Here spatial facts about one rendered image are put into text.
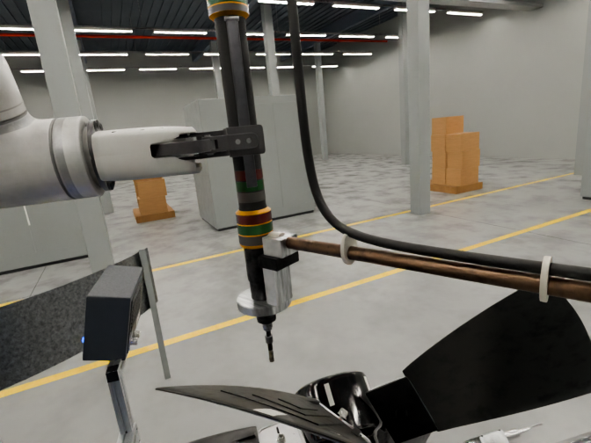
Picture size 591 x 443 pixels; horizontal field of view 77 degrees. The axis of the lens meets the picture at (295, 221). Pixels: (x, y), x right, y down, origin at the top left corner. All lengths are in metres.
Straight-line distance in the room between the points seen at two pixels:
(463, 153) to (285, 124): 3.78
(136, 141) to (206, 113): 6.12
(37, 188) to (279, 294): 0.27
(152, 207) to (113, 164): 8.16
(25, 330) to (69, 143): 1.94
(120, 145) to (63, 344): 2.06
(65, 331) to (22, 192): 1.97
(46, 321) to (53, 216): 4.26
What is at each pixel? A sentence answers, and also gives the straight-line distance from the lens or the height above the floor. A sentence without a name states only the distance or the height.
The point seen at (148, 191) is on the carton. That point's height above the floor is 0.65.
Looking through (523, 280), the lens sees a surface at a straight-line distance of 0.32.
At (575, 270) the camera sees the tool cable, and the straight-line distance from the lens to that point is 0.31.
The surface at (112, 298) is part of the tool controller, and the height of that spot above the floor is 1.24.
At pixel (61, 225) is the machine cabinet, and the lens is 6.50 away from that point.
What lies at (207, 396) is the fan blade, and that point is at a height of 1.43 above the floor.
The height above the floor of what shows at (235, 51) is 1.71.
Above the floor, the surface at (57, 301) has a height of 0.88.
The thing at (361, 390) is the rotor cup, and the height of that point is 1.24.
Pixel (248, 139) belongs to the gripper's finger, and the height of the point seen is 1.62.
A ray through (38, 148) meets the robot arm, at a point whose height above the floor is 1.63.
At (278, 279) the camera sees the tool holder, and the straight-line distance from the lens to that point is 0.44.
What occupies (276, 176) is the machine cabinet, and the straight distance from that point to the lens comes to 6.90.
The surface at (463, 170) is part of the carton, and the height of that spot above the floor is 0.46.
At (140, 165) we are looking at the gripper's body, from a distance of 0.39.
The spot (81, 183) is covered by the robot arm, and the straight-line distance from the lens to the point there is 0.42.
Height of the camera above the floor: 1.63
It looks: 14 degrees down
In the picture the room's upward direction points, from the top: 5 degrees counter-clockwise
